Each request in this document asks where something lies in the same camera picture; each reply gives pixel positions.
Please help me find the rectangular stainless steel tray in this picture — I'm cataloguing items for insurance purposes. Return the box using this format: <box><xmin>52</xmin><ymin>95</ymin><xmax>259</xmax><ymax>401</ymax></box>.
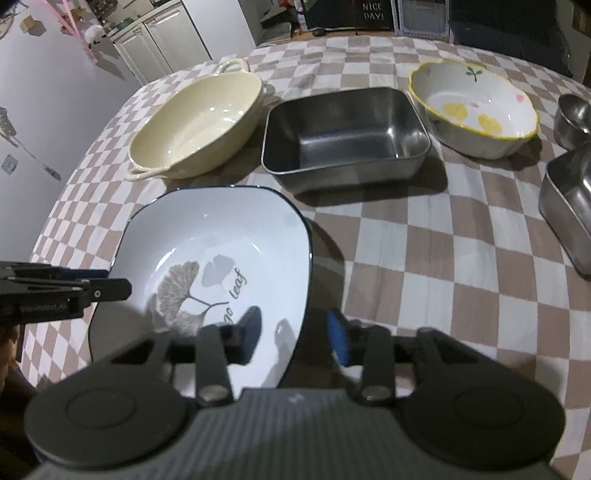
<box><xmin>261</xmin><ymin>87</ymin><xmax>431</xmax><ymax>194</ymax></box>

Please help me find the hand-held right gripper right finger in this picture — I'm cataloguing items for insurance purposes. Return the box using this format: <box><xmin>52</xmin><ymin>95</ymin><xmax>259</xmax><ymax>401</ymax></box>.
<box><xmin>325</xmin><ymin>309</ymin><xmax>455</xmax><ymax>408</ymax></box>

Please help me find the black cloth with white lettering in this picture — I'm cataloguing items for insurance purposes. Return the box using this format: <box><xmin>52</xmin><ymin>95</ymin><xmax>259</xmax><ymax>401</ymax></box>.
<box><xmin>353</xmin><ymin>0</ymin><xmax>396</xmax><ymax>34</ymax></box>

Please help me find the cream two-handled baking dish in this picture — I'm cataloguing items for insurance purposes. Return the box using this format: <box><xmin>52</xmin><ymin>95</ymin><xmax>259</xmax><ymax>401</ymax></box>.
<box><xmin>126</xmin><ymin>58</ymin><xmax>269</xmax><ymax>181</ymax></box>

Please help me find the blue white printed box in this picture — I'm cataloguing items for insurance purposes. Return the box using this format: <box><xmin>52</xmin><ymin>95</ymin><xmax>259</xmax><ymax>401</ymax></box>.
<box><xmin>394</xmin><ymin>0</ymin><xmax>451</xmax><ymax>41</ymax></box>

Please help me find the small stainless steel cup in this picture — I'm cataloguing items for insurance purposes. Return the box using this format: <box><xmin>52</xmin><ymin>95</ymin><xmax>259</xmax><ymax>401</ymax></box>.
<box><xmin>553</xmin><ymin>93</ymin><xmax>591</xmax><ymax>151</ymax></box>

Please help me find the pink ribbon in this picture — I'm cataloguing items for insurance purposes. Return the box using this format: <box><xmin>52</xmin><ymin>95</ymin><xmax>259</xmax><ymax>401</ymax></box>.
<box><xmin>44</xmin><ymin>0</ymin><xmax>99</xmax><ymax>49</ymax></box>

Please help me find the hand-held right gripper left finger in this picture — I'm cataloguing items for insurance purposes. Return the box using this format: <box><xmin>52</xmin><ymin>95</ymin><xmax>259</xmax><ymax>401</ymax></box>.
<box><xmin>108</xmin><ymin>307</ymin><xmax>264</xmax><ymax>408</ymax></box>

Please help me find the floral bowl with yellow rim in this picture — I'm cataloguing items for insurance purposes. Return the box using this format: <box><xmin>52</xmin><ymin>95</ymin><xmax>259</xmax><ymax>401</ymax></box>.
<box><xmin>409</xmin><ymin>61</ymin><xmax>540</xmax><ymax>160</ymax></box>

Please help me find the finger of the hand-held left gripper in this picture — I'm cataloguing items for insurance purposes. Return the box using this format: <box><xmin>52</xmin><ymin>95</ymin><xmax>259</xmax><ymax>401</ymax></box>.
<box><xmin>0</xmin><ymin>261</ymin><xmax>110</xmax><ymax>281</ymax></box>
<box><xmin>14</xmin><ymin>277</ymin><xmax>133</xmax><ymax>302</ymax></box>

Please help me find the white leaf print square plate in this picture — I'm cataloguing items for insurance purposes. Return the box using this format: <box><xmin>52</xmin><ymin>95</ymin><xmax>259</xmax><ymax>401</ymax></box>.
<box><xmin>88</xmin><ymin>186</ymin><xmax>313</xmax><ymax>391</ymax></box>

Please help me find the rounded stainless steel container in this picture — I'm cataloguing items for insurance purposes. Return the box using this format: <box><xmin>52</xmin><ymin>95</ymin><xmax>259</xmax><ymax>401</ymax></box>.
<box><xmin>538</xmin><ymin>142</ymin><xmax>591</xmax><ymax>276</ymax></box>

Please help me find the white kitchen cabinet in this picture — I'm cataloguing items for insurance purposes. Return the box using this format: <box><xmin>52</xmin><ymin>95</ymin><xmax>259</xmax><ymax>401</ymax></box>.
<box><xmin>112</xmin><ymin>0</ymin><xmax>214</xmax><ymax>87</ymax></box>

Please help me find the brown white checkered cloth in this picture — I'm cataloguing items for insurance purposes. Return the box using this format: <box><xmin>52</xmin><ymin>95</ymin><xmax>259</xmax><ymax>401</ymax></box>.
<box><xmin>21</xmin><ymin>34</ymin><xmax>591</xmax><ymax>400</ymax></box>

